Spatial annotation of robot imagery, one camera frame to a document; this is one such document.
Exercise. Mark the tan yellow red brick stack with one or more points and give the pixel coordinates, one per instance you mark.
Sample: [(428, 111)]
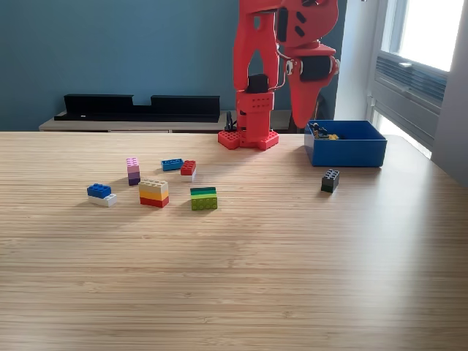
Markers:
[(153, 194)]

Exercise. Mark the black brick stack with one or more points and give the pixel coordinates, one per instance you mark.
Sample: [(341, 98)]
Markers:
[(330, 182)]

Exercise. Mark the grey radiator unit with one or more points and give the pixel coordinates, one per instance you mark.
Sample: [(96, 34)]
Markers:
[(406, 95)]

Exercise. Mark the pink purple brick stack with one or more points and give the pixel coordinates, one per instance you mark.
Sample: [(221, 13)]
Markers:
[(133, 173)]

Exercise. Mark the red and white brick stack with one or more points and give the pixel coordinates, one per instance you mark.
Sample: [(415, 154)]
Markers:
[(188, 168)]

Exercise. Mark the bright window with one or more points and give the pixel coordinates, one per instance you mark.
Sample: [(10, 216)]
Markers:
[(428, 29)]

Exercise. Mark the yellow toy digger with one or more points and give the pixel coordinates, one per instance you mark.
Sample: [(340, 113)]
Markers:
[(321, 134)]

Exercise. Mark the blue and white brick stack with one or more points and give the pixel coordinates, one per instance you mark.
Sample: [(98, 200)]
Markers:
[(100, 194)]

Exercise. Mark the small blue brick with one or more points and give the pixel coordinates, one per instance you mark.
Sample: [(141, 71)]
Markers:
[(172, 165)]

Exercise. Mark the green brick stack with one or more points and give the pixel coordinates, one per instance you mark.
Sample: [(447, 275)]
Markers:
[(203, 201)]

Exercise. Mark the blue plastic bin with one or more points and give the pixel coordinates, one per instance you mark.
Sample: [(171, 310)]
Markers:
[(347, 153)]

